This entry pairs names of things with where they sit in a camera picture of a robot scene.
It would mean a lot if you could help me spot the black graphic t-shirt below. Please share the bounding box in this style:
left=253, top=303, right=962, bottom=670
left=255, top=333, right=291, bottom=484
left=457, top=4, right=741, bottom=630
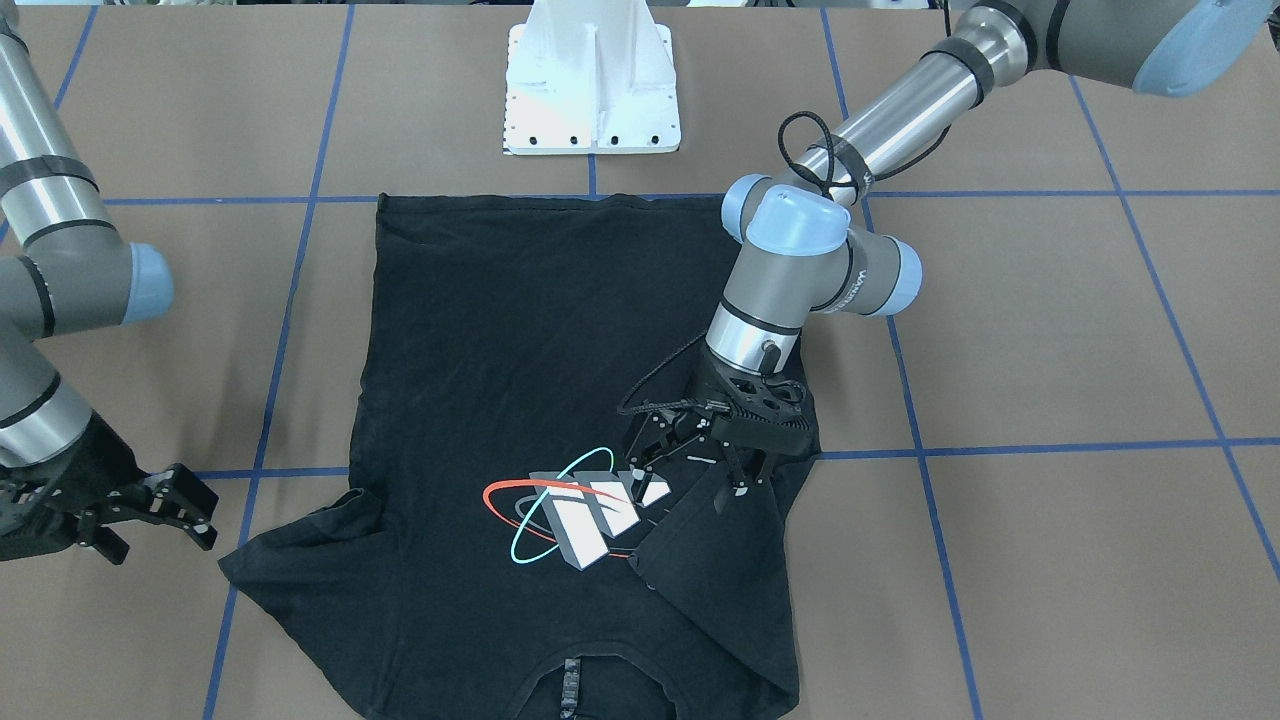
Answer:
left=220, top=196, right=819, bottom=719

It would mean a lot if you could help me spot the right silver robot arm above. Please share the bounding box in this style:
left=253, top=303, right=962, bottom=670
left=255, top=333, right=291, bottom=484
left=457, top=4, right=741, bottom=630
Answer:
left=1, top=1, right=219, bottom=565

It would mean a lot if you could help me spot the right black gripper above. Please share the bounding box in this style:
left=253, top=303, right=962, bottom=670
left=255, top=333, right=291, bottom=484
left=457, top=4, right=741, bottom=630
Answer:
left=1, top=414, right=219, bottom=566

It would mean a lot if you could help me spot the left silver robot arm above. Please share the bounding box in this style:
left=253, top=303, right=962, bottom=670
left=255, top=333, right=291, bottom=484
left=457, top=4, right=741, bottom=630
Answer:
left=618, top=1, right=1277, bottom=507

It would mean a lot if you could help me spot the brown table mat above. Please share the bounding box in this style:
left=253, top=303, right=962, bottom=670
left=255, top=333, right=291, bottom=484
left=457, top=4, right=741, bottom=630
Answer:
left=3, top=1, right=1279, bottom=719

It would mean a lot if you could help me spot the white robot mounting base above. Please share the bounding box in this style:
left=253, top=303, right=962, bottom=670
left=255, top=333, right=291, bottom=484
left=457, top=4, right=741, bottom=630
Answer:
left=502, top=1, right=682, bottom=156

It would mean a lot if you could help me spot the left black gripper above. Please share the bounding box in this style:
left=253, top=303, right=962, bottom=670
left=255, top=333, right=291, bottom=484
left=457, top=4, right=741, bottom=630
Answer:
left=625, top=352, right=813, bottom=512

